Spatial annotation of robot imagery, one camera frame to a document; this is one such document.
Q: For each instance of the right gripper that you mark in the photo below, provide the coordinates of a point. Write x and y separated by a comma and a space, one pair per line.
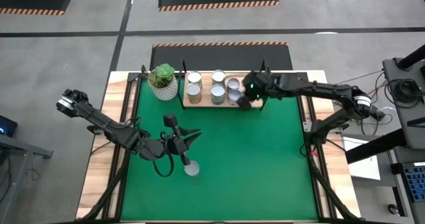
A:
260, 84

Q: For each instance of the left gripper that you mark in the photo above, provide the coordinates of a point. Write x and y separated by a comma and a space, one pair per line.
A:
176, 146

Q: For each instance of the short can grey-blue label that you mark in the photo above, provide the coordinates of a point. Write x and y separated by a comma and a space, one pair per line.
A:
233, 83
233, 95

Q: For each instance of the salmon can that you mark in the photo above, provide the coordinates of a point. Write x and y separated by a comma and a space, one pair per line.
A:
192, 169

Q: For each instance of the green blue cherry can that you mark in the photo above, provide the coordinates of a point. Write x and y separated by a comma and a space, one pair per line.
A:
218, 75

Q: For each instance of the green peach can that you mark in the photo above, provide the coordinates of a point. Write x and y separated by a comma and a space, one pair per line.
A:
218, 91

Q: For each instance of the pineapple can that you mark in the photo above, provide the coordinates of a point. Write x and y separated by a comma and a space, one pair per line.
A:
194, 89

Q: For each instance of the green pear can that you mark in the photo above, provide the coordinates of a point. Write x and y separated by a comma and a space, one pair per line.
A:
195, 76

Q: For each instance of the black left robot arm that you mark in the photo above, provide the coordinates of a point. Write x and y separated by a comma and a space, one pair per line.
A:
99, 121

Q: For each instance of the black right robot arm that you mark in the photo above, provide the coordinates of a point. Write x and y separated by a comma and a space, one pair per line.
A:
325, 89

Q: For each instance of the wooden shelf board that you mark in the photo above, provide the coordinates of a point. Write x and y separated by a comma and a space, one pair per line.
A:
206, 84

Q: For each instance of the succulent in white patterned pot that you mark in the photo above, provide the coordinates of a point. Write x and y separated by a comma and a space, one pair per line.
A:
162, 76

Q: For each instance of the green table mat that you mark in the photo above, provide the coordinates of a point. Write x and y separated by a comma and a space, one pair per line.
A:
232, 197

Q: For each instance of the black diagonal bar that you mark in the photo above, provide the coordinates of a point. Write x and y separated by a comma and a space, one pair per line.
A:
372, 147

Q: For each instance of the grey equipment cart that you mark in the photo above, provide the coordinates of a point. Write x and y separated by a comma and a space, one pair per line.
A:
391, 67

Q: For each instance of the white sheet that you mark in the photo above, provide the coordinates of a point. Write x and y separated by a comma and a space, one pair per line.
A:
365, 167

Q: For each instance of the black pole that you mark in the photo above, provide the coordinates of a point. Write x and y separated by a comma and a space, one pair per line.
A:
413, 56

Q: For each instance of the grey side desk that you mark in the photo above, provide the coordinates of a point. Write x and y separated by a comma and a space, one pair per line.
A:
13, 157

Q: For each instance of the backlit keyboard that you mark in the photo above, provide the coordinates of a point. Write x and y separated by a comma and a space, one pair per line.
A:
415, 182

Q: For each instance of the black device with blue light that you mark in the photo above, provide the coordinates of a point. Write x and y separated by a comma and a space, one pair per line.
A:
8, 126

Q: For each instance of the grey computer desk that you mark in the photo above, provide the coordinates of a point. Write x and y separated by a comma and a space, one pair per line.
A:
419, 214

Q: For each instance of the black metal shelf frame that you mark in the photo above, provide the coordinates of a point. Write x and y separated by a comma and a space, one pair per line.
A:
264, 61
180, 82

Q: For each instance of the black metal rig frame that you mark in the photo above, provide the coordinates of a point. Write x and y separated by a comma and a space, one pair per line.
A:
131, 77

